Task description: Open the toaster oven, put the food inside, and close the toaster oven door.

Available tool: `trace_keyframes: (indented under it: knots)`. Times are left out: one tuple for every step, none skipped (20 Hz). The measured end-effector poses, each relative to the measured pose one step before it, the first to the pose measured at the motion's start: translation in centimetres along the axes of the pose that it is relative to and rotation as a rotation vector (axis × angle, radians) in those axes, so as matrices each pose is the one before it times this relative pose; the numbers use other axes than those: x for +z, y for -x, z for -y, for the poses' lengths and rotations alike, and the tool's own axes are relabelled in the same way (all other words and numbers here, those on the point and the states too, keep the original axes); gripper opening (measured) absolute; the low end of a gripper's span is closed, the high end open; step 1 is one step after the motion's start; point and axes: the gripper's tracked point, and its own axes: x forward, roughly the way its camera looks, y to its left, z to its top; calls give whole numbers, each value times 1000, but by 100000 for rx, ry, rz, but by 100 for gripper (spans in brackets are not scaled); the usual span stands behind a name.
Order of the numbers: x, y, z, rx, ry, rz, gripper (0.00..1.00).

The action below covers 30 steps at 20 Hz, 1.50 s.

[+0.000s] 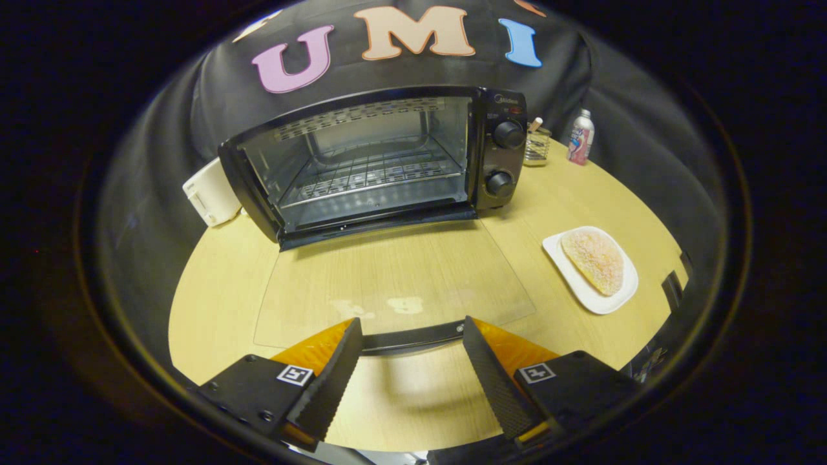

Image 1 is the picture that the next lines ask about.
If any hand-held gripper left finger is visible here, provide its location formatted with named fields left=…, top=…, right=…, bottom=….
left=197, top=317, right=364, bottom=453

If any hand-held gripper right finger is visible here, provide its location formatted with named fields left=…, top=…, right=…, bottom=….
left=462, top=316, right=642, bottom=448

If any glass jar in wire holder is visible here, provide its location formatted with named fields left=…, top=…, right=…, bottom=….
left=523, top=117, right=553, bottom=167

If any pink sugared pastry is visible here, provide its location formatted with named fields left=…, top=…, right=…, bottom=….
left=561, top=229, right=625, bottom=296

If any white plastic appliance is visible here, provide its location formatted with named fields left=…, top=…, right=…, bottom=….
left=183, top=157, right=243, bottom=227

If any white square plate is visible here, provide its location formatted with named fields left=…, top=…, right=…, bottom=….
left=543, top=226, right=639, bottom=315

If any silver bottle with pink label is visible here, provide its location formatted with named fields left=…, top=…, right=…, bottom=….
left=567, top=108, right=595, bottom=166

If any black toaster oven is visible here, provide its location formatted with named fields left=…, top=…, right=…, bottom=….
left=218, top=86, right=537, bottom=357

